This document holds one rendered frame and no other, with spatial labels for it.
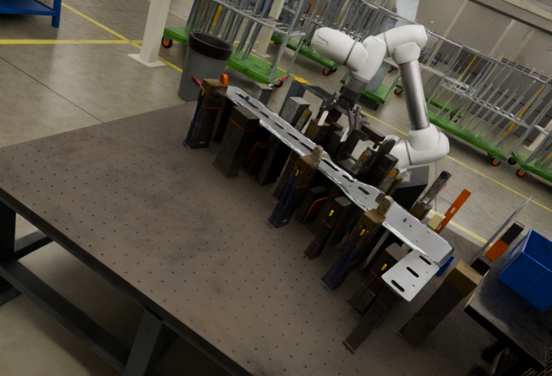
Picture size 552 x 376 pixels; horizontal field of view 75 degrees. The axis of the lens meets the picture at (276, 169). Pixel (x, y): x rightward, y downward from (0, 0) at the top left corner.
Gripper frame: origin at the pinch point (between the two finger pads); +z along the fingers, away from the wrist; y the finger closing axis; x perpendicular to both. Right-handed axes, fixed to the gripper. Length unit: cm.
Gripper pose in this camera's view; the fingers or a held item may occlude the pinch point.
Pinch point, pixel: (332, 130)
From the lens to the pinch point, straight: 160.0
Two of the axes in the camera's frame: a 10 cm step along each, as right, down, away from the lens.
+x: -6.5, 1.3, -7.5
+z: -3.7, 8.1, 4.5
